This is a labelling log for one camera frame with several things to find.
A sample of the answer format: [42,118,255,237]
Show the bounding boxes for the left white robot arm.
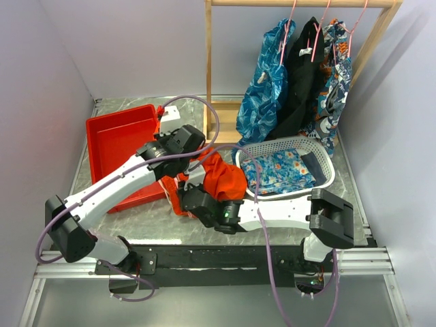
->
[45,125,205,274]

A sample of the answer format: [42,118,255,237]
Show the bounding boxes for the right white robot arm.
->
[178,185,354,272]

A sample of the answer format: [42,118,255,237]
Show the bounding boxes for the blue patterned shorts hanging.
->
[236,18,296,146]

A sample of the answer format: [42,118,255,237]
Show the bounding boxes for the floral shorts in basket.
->
[240,149,316,195]

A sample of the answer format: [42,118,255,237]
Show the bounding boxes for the pink hanger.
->
[340,0,369,58]
[279,0,298,65]
[311,0,331,63]

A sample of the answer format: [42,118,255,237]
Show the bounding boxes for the black shorts hanging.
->
[266,17,324,140]

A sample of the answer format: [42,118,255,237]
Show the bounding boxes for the orange blue patterned shorts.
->
[300,18,353,157]

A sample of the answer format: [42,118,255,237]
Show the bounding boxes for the wooden clothes rack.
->
[203,0,403,145]

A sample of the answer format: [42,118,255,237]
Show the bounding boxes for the black base bar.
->
[94,243,337,294]

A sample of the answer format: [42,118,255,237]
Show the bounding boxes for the red plastic tray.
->
[84,104,168,215]

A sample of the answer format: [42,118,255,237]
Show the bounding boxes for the white plastic basket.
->
[235,136,335,200]

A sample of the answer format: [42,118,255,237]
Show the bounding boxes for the dark blue cloth in basket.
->
[301,152,326,187]

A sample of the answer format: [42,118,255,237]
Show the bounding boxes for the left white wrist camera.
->
[155,106,181,136]

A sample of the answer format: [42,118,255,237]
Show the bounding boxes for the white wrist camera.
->
[184,165,206,191]
[155,106,181,136]

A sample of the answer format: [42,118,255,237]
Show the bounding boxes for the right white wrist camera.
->
[184,165,206,191]

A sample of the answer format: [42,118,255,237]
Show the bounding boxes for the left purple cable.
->
[35,95,221,302]

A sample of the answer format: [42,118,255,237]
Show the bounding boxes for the aluminium rail frame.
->
[18,98,409,327]

